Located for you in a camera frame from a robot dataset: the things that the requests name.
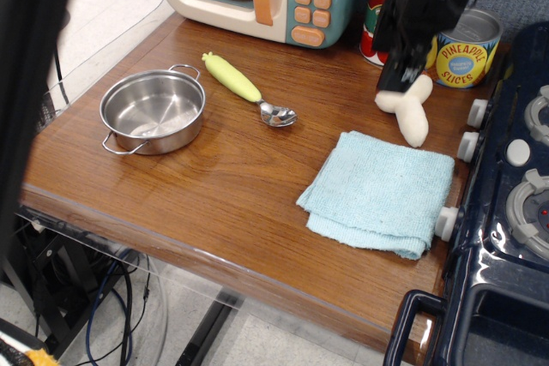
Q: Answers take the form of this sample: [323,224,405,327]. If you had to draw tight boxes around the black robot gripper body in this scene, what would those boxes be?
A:
[392,0,469,54]

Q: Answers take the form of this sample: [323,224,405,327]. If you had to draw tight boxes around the yellow object bottom left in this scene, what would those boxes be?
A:
[25,349,59,366]

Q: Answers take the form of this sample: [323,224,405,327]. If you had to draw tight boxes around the green handled metal spoon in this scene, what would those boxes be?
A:
[202,52,298,128]

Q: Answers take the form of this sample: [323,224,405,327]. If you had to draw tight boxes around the stainless steel pot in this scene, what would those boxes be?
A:
[100,64,206,155]

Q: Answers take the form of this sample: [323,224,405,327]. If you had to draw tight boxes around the white stove knob bottom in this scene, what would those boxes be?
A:
[435,207,459,242]

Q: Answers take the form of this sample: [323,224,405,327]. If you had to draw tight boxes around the dark blue toy stove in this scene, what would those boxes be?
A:
[383,22,548,365]

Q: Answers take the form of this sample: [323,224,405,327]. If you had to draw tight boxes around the white stove knob top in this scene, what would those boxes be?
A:
[467,99,488,129]

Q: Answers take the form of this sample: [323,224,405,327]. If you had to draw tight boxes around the white stove knob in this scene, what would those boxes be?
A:
[435,207,459,242]
[457,132,480,163]
[467,99,488,129]

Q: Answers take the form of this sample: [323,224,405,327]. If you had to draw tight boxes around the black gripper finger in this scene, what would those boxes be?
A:
[377,51,427,93]
[372,0,396,60]

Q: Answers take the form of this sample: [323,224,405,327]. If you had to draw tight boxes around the pineapple slices can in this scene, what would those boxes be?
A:
[425,9,503,88]

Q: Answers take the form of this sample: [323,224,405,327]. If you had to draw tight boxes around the white stove knob middle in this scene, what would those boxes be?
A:
[457,132,480,163]

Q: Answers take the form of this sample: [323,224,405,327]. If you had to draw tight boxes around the blue cable under table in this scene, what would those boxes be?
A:
[85,261,134,366]

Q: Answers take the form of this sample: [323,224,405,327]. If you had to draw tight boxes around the tomato sauce can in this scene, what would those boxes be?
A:
[359,0,388,67]

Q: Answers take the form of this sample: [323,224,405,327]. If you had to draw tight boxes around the light blue folded towel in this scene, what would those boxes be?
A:
[296,131,455,261]

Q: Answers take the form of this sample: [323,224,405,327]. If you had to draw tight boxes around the white brown plush mushroom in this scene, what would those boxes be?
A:
[375,75,433,148]

